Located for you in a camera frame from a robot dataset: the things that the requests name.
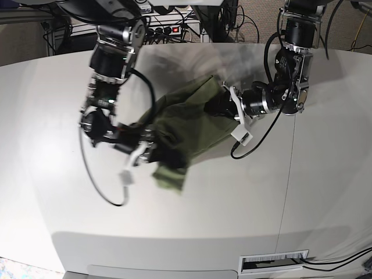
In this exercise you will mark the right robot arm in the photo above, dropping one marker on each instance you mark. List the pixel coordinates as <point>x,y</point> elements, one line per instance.
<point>99,108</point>

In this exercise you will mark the white desk frame with cables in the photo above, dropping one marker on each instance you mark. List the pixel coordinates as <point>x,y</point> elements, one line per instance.
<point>174,20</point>

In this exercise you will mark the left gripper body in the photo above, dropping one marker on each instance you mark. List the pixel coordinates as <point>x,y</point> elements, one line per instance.
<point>255,101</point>

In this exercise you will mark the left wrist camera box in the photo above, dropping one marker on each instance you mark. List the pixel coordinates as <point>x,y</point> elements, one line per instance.
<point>242,135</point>

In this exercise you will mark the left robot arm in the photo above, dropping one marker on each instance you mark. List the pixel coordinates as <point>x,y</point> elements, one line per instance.
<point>287,60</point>

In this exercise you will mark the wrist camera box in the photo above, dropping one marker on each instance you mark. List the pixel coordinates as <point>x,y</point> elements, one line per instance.
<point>126,178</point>
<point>242,135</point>

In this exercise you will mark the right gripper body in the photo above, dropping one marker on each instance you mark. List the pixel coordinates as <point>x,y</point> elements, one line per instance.
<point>138,145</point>

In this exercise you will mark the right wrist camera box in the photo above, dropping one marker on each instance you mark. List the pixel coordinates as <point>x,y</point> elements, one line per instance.
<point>126,178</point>

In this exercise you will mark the green T-shirt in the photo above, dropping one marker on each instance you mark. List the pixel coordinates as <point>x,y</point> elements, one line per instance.
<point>181,123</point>

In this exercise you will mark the table cable grommet slot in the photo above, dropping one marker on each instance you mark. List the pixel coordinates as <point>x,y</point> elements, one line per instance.
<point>271,263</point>

